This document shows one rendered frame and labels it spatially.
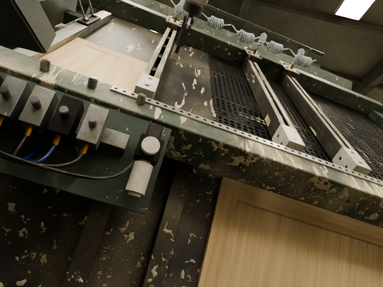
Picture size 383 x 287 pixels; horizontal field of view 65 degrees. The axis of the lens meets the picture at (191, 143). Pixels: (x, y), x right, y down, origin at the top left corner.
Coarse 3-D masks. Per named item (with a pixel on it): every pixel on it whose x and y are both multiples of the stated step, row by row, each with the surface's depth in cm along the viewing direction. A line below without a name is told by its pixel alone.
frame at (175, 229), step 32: (0, 192) 92; (32, 192) 94; (64, 192) 97; (160, 192) 104; (192, 192) 107; (0, 224) 89; (32, 224) 92; (64, 224) 94; (96, 224) 91; (128, 224) 99; (160, 224) 96; (192, 224) 104; (0, 256) 87; (32, 256) 89; (64, 256) 91; (96, 256) 94; (128, 256) 96; (160, 256) 93; (192, 256) 101
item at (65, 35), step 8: (104, 16) 158; (72, 24) 127; (80, 24) 131; (96, 24) 145; (56, 32) 112; (64, 32) 115; (72, 32) 118; (80, 32) 126; (88, 32) 137; (56, 40) 106; (64, 40) 110; (32, 56) 89; (40, 56) 95
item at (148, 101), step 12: (132, 96) 87; (168, 108) 89; (204, 120) 91; (240, 132) 94; (264, 144) 94; (276, 144) 96; (300, 156) 96; (312, 156) 99; (336, 168) 98; (372, 180) 101
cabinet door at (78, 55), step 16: (64, 48) 108; (80, 48) 113; (96, 48) 120; (64, 64) 98; (80, 64) 102; (96, 64) 107; (112, 64) 113; (128, 64) 119; (144, 64) 125; (112, 80) 101; (128, 80) 105
